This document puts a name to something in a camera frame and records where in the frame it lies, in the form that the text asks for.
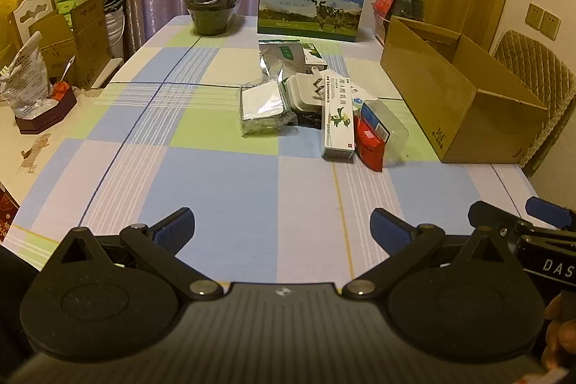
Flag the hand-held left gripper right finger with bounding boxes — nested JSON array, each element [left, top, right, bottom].
[[342, 208, 528, 302]]

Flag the red snack packet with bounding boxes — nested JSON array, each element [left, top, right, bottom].
[[354, 100, 410, 172]]

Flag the green and white medicine box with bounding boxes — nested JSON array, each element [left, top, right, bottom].
[[302, 43, 328, 67]]

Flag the small cardboard carton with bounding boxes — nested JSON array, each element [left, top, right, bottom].
[[29, 13, 77, 85]]

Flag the dark red box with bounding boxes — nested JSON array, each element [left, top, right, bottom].
[[15, 86, 78, 136]]

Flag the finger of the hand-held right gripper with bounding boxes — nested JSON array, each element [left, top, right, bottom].
[[468, 200, 541, 234], [526, 197, 576, 232]]

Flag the quilted chair back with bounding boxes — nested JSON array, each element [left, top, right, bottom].
[[492, 30, 576, 180]]

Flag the desktop with checked tablecloth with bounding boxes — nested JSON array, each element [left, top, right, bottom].
[[0, 15, 561, 283]]

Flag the long white ointment box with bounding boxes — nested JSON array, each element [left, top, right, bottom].
[[321, 71, 357, 162]]

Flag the orange-handled tool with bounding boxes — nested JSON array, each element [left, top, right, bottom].
[[51, 55, 76, 101]]

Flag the milk carton gift box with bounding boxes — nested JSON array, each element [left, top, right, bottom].
[[258, 0, 370, 43]]

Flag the white chair back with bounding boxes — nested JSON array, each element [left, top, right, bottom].
[[6, 0, 58, 52]]

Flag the person's right hand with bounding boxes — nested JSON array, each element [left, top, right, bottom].
[[540, 289, 576, 371]]

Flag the plastic-wrapped dark bowl stack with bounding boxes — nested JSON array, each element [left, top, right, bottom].
[[185, 0, 242, 36]]

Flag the silver foil tea bag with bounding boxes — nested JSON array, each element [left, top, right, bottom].
[[258, 41, 311, 82]]

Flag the red printed box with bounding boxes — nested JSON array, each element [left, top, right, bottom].
[[0, 181, 21, 244]]

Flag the brown cardboard shoe box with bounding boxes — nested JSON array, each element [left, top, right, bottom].
[[380, 16, 550, 164]]

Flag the tall cardboard carton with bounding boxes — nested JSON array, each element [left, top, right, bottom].
[[69, 0, 113, 90]]

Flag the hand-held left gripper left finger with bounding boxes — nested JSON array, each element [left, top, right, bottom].
[[40, 208, 222, 302]]

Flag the white plastic containers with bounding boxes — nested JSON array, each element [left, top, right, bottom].
[[103, 0, 127, 61]]

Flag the silver white foil packet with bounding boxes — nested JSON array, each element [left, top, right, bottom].
[[239, 79, 298, 137]]

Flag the beige wall socket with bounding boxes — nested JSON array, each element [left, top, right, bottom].
[[526, 3, 562, 41]]

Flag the white charger adapter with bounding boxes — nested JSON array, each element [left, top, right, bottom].
[[285, 73, 334, 113]]

